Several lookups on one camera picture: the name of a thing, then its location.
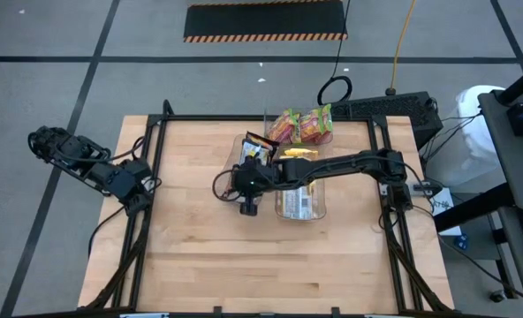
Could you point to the black aluminium table frame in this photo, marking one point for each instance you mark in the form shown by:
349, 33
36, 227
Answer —
208, 118

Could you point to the clear plastic bin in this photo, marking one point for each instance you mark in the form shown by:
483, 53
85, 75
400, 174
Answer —
266, 126
321, 199
232, 152

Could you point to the black table edge bracket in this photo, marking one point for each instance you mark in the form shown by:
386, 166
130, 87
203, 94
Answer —
217, 311
335, 311

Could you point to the white plastic bag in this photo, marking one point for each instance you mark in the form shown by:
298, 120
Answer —
469, 106

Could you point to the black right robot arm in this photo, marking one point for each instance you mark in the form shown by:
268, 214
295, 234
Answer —
332, 165

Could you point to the black cart post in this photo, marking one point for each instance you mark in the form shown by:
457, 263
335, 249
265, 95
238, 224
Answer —
522, 81

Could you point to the black hazard-striped floor mat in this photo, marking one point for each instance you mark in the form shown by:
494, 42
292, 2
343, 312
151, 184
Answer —
261, 20

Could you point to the white paper sheet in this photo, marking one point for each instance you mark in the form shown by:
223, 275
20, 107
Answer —
444, 207

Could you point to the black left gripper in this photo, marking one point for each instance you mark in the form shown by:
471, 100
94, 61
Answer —
124, 181

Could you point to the small blue box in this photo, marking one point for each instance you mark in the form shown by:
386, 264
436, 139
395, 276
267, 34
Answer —
460, 241

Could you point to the black caster wheel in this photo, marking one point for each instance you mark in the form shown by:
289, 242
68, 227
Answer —
497, 296

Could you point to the grey cart with black frame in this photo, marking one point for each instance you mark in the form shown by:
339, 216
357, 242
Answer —
522, 176

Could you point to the silver aluminium bar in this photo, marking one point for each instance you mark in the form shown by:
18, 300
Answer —
381, 316
144, 315

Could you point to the yellow Maruchan ramen pack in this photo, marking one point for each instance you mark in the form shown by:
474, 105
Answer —
297, 203
299, 153

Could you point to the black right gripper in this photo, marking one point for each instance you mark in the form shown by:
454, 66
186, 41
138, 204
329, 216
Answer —
250, 179

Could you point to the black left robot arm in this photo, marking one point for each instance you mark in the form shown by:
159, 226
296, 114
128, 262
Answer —
85, 163

